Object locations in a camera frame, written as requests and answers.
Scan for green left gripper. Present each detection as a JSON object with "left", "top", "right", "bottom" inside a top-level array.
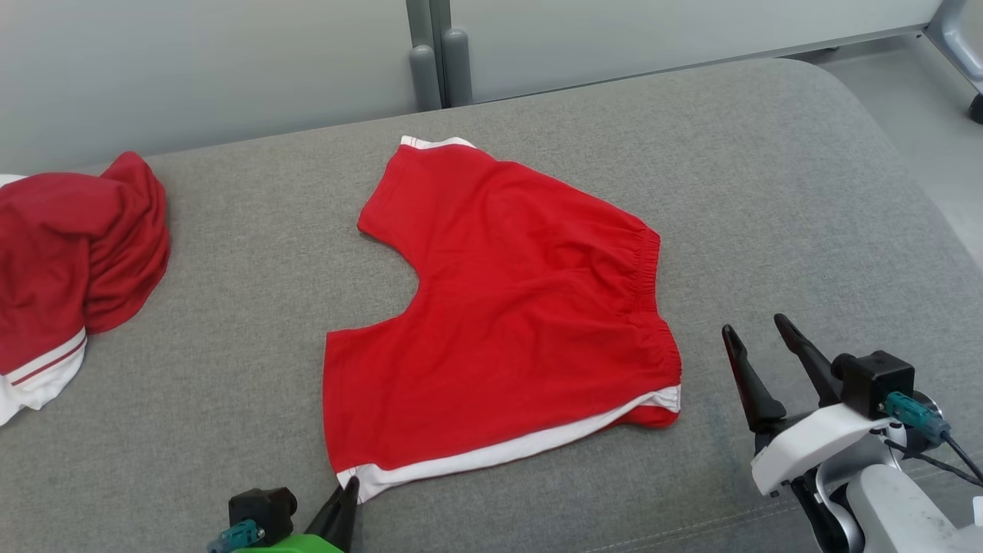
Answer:
[{"left": 230, "top": 476, "right": 360, "bottom": 553}]

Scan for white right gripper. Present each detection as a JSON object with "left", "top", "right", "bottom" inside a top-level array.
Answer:
[{"left": 722, "top": 313, "right": 898, "bottom": 496}]

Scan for red shorts with white stripe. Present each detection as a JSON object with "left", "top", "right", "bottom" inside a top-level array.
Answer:
[{"left": 323, "top": 136, "right": 683, "bottom": 504}]

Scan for red shirt with white sleeves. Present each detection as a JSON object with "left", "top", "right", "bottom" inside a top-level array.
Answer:
[{"left": 0, "top": 151, "right": 170, "bottom": 426}]

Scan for teal left camera connector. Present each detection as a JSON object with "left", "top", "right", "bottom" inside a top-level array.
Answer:
[{"left": 207, "top": 520, "right": 263, "bottom": 553}]

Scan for teal camera connector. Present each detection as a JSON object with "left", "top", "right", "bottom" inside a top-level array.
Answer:
[
  {"left": 883, "top": 392, "right": 952, "bottom": 445},
  {"left": 207, "top": 520, "right": 263, "bottom": 553}
]

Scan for teal right camera connector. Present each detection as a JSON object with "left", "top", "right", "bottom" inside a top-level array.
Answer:
[{"left": 883, "top": 392, "right": 952, "bottom": 445}]

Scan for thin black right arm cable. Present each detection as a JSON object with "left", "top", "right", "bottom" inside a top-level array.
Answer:
[{"left": 883, "top": 434, "right": 983, "bottom": 488}]

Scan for grey partition post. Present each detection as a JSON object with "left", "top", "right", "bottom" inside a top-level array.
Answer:
[
  {"left": 405, "top": 0, "right": 443, "bottom": 112},
  {"left": 430, "top": 0, "right": 473, "bottom": 108}
]

